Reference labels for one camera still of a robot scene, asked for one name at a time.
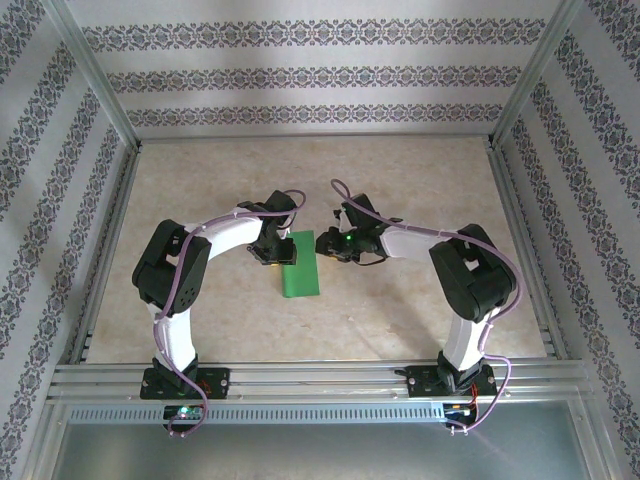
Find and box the aluminium side rail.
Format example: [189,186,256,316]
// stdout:
[67,142,144,365]
[485,139,571,361]

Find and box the aluminium frame post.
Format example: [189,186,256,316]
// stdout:
[42,0,142,151]
[489,0,586,149]

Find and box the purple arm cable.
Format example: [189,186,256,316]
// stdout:
[153,188,307,440]
[329,178,524,435]

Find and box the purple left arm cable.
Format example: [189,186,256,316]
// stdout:
[153,188,307,440]

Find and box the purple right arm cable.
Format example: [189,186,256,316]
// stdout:
[329,178,524,435]

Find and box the thin aluminium cross rail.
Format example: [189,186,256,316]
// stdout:
[135,132,496,142]

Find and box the long aluminium mounting rail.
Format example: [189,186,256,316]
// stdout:
[47,362,594,401]

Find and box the grey metal panel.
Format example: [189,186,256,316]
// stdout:
[49,422,594,480]

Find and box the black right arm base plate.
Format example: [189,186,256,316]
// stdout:
[407,364,497,400]

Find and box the slotted grey cable duct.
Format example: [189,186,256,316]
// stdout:
[67,403,446,425]

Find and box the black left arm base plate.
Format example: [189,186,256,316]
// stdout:
[139,367,232,401]

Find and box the green paper sheet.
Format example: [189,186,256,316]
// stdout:
[278,229,321,300]

